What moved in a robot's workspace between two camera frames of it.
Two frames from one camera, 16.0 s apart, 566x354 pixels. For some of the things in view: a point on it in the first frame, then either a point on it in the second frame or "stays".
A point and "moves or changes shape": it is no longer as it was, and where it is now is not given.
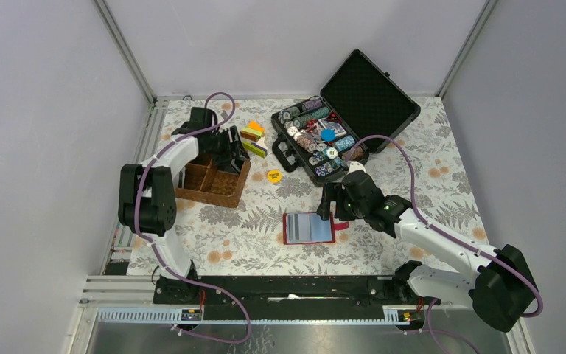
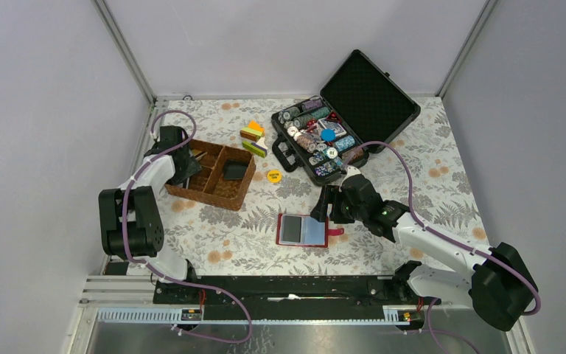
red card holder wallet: [309, 228] moves or changes shape
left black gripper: [233, 150] -> [192, 168]
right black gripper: [334, 192] stays
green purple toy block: [255, 149] stays
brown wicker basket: [211, 184] stays
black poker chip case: [355, 113] stays
